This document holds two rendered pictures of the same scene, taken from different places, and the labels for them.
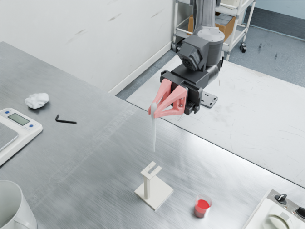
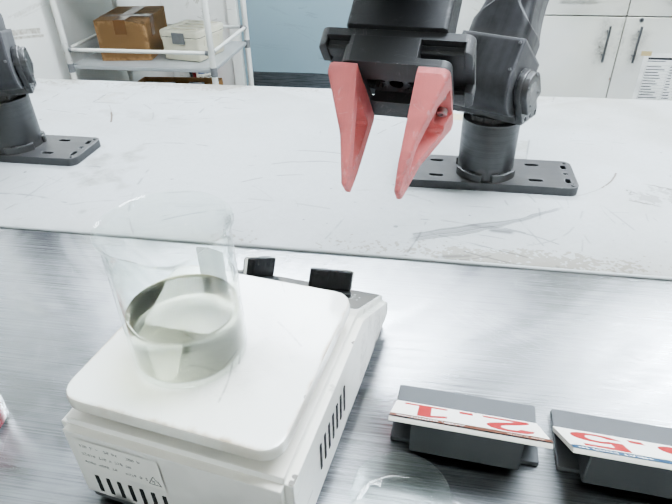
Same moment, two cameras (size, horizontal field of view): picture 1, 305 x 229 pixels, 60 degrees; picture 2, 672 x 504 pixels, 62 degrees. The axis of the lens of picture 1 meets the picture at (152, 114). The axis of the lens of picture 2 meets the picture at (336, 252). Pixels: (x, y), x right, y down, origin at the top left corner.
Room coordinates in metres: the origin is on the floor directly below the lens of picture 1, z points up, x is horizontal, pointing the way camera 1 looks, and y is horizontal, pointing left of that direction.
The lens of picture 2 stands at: (-0.01, -0.25, 1.20)
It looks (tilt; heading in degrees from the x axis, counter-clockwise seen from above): 34 degrees down; 336
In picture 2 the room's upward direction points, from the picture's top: 1 degrees counter-clockwise
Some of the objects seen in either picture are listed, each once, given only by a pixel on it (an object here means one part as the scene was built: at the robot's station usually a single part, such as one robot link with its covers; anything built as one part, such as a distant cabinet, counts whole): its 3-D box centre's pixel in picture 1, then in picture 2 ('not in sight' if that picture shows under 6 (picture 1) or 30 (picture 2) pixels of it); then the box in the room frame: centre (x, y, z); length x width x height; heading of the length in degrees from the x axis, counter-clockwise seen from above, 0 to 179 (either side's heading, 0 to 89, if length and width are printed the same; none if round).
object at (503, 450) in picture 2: not in sight; (466, 413); (0.17, -0.42, 0.92); 0.09 x 0.06 x 0.04; 52
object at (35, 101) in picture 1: (37, 99); not in sight; (0.75, 0.44, 0.92); 0.08 x 0.08 x 0.04; 59
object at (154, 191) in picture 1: (154, 180); not in sight; (0.37, 0.00, 0.96); 0.08 x 0.08 x 0.13; 48
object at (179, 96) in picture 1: (164, 101); not in sight; (0.41, -0.02, 1.22); 0.09 x 0.07 x 0.07; 138
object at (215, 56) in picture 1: (208, 51); not in sight; (0.53, -0.13, 1.26); 0.12 x 0.09 x 0.12; 173
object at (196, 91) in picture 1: (186, 86); not in sight; (0.46, -0.08, 1.22); 0.10 x 0.07 x 0.07; 48
